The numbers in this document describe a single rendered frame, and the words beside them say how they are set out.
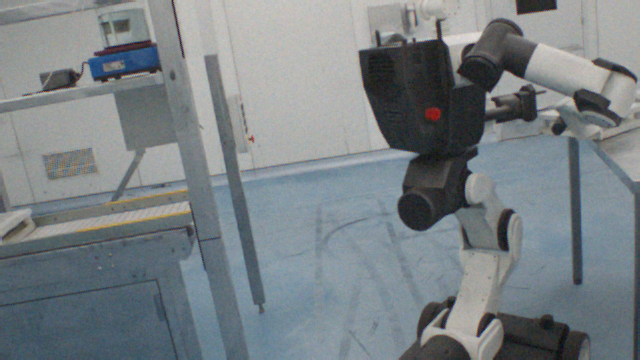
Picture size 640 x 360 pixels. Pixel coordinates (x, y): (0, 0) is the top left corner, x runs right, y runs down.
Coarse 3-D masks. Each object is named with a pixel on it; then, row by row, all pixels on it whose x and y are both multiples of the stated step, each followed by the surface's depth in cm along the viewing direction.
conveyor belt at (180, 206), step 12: (180, 204) 178; (108, 216) 177; (120, 216) 175; (132, 216) 173; (144, 216) 170; (36, 228) 177; (48, 228) 175; (60, 228) 172; (72, 228) 170; (168, 228) 156; (96, 240) 155; (24, 252) 154
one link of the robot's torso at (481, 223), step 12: (468, 180) 146; (480, 180) 149; (492, 180) 158; (468, 192) 146; (480, 192) 150; (492, 192) 159; (480, 204) 158; (492, 204) 166; (456, 216) 169; (468, 216) 165; (480, 216) 162; (492, 216) 166; (504, 216) 170; (468, 228) 173; (480, 228) 169; (492, 228) 167; (504, 228) 170; (468, 240) 178; (480, 240) 174; (492, 240) 171; (504, 240) 171
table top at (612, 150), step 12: (624, 132) 168; (636, 132) 166; (588, 144) 172; (600, 144) 159; (612, 144) 157; (624, 144) 155; (636, 144) 153; (600, 156) 156; (612, 156) 146; (624, 156) 144; (636, 156) 142; (612, 168) 143; (624, 168) 134; (636, 168) 132; (624, 180) 131; (636, 180) 124; (636, 192) 125
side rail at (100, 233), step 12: (168, 216) 153; (180, 216) 154; (192, 216) 155; (108, 228) 153; (120, 228) 153; (132, 228) 153; (144, 228) 154; (156, 228) 154; (24, 240) 152; (36, 240) 152; (48, 240) 152; (60, 240) 152; (72, 240) 153; (84, 240) 153; (0, 252) 152; (12, 252) 152
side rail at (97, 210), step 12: (180, 192) 180; (108, 204) 179; (120, 204) 179; (132, 204) 179; (144, 204) 180; (156, 204) 180; (36, 216) 178; (48, 216) 178; (60, 216) 178; (72, 216) 178; (84, 216) 179
